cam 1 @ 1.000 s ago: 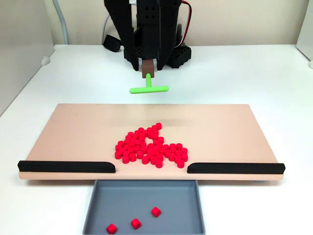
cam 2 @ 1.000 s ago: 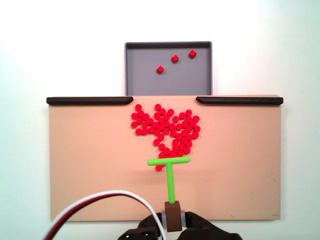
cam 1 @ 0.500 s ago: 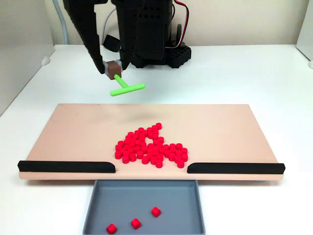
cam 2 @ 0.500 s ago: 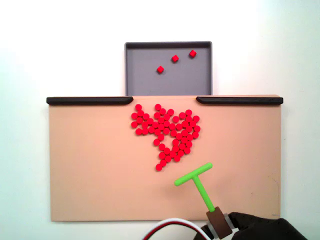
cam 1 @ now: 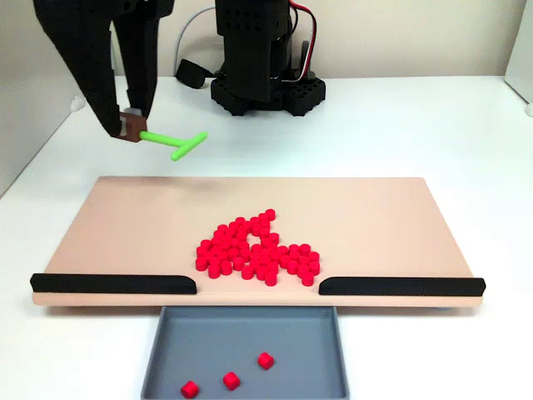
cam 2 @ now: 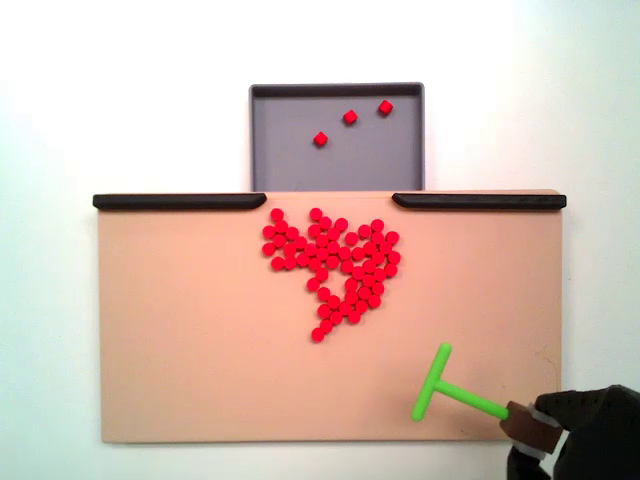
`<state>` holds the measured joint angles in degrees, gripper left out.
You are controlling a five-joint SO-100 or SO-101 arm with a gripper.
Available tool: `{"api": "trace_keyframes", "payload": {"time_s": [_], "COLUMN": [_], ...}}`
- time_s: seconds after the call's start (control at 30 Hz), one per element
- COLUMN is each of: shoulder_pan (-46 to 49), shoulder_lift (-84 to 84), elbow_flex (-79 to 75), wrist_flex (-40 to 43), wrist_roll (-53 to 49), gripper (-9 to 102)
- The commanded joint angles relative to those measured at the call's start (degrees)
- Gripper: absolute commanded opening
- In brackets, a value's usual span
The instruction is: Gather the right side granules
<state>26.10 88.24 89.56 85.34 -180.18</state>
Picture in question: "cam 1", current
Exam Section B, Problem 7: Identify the green T pusher brown block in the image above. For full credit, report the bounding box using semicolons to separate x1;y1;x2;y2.
111;106;209;163

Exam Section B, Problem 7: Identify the beige board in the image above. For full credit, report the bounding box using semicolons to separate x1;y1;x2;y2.
31;177;486;312

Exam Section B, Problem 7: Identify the grey tray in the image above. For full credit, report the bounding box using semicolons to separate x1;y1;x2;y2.
140;306;350;400

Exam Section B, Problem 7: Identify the white panel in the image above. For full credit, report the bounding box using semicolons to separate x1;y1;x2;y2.
503;0;533;105

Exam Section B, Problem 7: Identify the light grey cable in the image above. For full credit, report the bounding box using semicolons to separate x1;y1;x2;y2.
172;4;217;78

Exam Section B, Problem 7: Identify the white red black servo cable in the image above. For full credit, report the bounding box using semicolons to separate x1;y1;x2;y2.
289;0;318;83

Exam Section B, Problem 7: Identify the black edge rail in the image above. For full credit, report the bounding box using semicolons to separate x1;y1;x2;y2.
318;276;487;298
29;272;197;296

